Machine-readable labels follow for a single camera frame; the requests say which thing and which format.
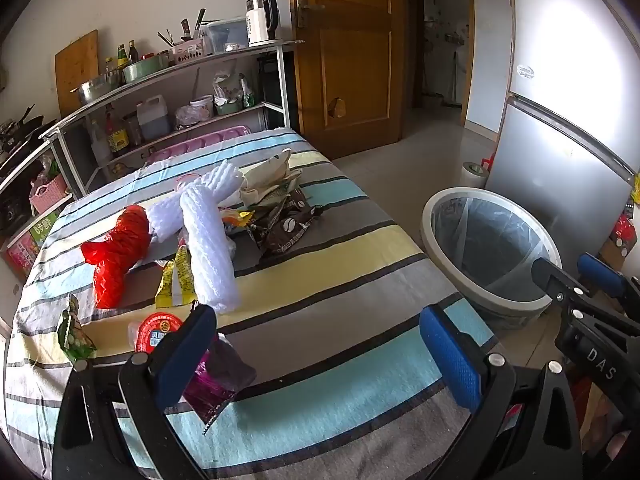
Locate orange snack wrapper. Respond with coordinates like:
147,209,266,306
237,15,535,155
220,207,256,233

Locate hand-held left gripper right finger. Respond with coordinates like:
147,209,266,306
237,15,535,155
419,305,583,480

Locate metal shelf rack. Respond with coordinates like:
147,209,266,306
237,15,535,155
37,39,306,196

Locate white plastic jug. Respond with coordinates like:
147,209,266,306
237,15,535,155
136,95,171,142

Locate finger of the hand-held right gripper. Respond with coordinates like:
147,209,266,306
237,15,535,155
531,257,640,336
577,253,640,311

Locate white metal shelf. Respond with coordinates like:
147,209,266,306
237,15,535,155
0,135,76,261

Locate pink plastic basket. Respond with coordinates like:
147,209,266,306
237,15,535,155
145,125,251,161

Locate black frying pan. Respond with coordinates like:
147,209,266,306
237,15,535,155
0,105,46,143

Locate red packaged item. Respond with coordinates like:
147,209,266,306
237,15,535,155
612,212,638,248

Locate wooden door frame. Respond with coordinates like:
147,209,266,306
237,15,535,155
404,0,476,126

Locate yellow label oil bottle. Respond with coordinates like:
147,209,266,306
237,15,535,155
104,105,130,156

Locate pink printed box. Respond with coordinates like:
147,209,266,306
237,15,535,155
5,235,41,278

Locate pink utensil basket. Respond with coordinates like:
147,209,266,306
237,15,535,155
171,37,208,65

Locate brown coffee packet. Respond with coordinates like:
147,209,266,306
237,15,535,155
250,195,325,263

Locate metal door handle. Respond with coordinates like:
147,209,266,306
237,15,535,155
295,0,326,28

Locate green snack packet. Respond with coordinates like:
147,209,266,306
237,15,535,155
56,294,97,366

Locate bamboo cutting board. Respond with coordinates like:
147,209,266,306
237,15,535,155
54,29,99,118

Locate beige paper bag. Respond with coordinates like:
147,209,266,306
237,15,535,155
240,147,303,206

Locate clear storage box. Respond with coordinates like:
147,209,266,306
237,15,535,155
206,17,250,55

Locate green basin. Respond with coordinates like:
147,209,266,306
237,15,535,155
122,54,171,84

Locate white electric kettle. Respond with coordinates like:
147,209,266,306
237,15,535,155
245,0,283,47

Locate striped bed sheet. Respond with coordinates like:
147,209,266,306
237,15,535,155
0,126,501,480

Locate steel basin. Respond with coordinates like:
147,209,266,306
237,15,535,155
70,72,123,103

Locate purple snack wrapper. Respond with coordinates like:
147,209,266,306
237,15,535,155
182,332,257,436

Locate white plastic bag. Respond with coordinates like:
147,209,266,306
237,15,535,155
212,72,241,106

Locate white paper roll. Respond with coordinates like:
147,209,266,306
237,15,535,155
459,161,490,190

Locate clear plastic bag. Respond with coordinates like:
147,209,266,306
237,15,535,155
174,105,206,131

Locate long white foam net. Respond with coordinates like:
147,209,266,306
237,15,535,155
179,187,241,312

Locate person's right hand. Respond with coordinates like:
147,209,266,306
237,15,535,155
606,430,633,461

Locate red lid plastic cup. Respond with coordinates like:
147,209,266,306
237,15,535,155
129,310,183,356

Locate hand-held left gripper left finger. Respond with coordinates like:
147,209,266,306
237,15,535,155
51,303,217,480

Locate red plastic bag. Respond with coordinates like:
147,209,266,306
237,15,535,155
81,205,152,310

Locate silver refrigerator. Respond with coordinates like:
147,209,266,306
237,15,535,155
485,0,640,281

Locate small pink basket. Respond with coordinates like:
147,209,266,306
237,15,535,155
29,174,68,213

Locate wooden door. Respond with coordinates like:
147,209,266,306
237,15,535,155
287,0,406,158

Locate white round waste bin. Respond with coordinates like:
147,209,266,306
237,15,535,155
420,186,563,333

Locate green white box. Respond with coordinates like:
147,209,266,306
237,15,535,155
27,212,61,246

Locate yellow snack wrapper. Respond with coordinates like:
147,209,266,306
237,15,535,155
155,245,198,309

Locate clear plastic bottle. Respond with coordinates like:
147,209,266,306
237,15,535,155
90,120,111,166

